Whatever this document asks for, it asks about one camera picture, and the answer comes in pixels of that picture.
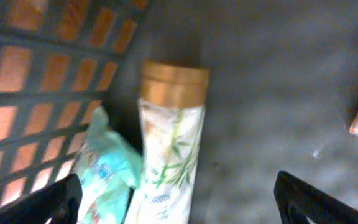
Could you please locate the grey plastic mesh basket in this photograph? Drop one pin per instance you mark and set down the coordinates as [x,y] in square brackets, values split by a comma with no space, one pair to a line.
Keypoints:
[282,94]

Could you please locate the white bamboo print tube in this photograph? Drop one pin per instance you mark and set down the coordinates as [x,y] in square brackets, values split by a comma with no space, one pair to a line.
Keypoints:
[171,111]

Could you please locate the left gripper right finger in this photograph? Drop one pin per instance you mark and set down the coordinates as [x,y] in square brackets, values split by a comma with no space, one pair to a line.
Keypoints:
[300,202]

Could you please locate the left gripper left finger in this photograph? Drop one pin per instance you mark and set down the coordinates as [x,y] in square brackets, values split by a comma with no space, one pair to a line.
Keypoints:
[57,203]

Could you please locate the teal wet wipes pack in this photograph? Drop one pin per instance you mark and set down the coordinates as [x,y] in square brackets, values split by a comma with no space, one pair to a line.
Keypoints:
[108,168]

